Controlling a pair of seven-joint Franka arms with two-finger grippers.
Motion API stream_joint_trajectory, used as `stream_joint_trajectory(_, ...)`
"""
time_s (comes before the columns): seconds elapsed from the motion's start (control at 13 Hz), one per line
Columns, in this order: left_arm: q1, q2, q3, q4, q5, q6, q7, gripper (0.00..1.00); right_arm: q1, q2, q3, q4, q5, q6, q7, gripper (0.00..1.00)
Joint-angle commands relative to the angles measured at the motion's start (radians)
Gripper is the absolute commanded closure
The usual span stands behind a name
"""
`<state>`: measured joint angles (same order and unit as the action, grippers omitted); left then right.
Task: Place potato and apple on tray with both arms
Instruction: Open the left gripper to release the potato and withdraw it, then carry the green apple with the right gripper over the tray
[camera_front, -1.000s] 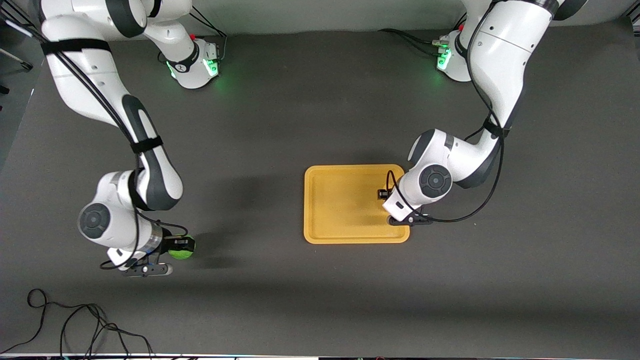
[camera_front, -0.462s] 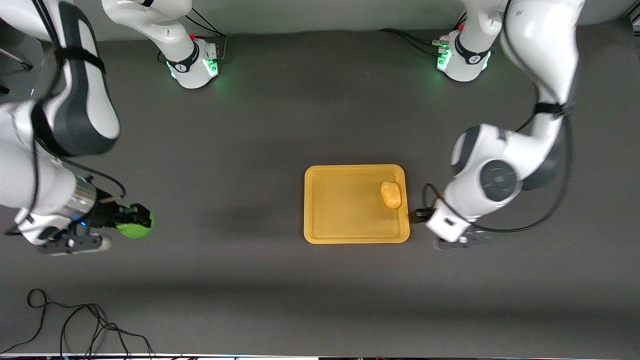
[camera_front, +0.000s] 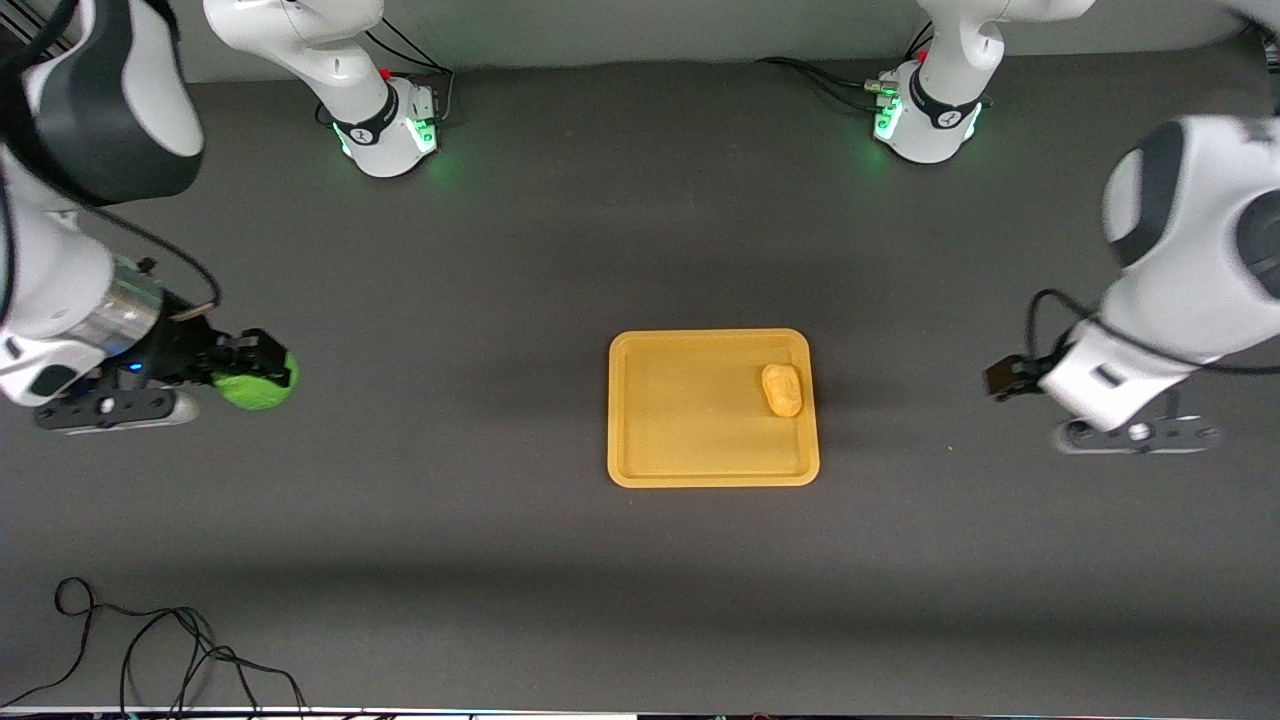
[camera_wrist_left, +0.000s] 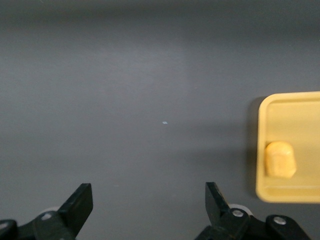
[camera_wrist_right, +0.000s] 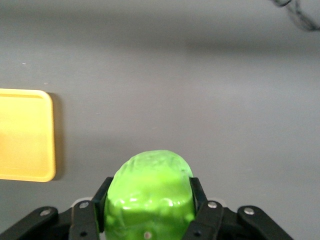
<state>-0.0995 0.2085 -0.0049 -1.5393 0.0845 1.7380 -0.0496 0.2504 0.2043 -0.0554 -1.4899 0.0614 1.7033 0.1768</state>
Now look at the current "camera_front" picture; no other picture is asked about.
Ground black right arm base cables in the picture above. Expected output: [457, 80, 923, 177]
[362, 15, 457, 129]

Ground black arm base cables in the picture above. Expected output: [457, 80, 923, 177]
[756, 20, 936, 113]
[362, 15, 457, 129]

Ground thin black loose cable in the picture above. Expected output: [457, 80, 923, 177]
[0, 577, 309, 716]

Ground orange plastic tray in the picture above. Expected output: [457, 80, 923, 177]
[607, 328, 821, 489]

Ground black left arm base cables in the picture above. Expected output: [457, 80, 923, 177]
[756, 20, 936, 113]

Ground green toy apple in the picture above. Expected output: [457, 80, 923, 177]
[211, 350, 300, 412]

